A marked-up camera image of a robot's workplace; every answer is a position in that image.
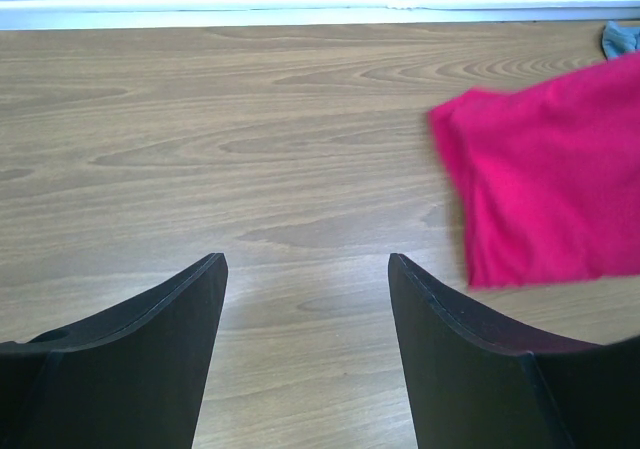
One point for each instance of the aluminium frame rail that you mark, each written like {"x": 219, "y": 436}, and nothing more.
{"x": 125, "y": 14}

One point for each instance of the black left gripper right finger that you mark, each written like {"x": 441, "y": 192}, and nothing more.
{"x": 477, "y": 378}

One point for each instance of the magenta t shirt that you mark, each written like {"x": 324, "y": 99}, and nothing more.
{"x": 548, "y": 176}

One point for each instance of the grey blue folded t shirt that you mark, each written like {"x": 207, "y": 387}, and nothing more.
{"x": 618, "y": 40}

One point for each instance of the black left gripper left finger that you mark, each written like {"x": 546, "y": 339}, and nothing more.
{"x": 130, "y": 376}

